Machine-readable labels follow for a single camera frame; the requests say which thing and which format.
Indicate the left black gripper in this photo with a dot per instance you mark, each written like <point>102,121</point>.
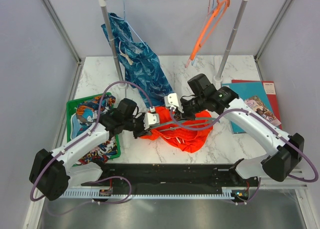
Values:
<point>142,132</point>

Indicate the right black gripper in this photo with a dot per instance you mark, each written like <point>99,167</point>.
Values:
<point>179,116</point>

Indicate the teal plastic hanger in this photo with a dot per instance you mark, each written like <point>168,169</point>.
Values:
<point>200,121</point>

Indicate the orange shorts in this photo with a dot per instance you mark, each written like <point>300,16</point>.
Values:
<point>186,140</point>

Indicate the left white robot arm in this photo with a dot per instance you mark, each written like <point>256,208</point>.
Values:
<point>53,172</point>

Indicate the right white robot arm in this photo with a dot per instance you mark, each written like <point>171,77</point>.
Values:
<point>282,150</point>

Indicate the colourful comic print shorts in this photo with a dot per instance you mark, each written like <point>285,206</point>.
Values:
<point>87,111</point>

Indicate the blue patterned shorts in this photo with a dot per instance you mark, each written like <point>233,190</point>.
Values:
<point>141,65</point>

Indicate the orange plastic hanger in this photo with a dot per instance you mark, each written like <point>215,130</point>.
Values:
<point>222,8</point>

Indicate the teal folder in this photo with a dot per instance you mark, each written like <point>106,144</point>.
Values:
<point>246,90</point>

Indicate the green plastic basket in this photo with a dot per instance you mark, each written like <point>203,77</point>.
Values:
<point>72,109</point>

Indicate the red book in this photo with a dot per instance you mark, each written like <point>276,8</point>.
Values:
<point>270,91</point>

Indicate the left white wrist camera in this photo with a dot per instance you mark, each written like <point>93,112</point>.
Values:
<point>151,118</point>

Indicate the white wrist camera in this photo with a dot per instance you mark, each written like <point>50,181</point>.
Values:
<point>172,102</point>
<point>151,118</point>

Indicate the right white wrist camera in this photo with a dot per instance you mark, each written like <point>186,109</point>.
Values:
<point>172,102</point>

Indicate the pink wire hanger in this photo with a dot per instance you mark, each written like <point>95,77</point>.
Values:
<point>214,9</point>

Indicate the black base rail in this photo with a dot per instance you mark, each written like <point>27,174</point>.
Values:
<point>171,178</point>

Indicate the white cable duct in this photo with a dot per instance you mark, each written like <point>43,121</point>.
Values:
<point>99,193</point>

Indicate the light blue wire hanger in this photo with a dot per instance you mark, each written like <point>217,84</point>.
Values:
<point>136,24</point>

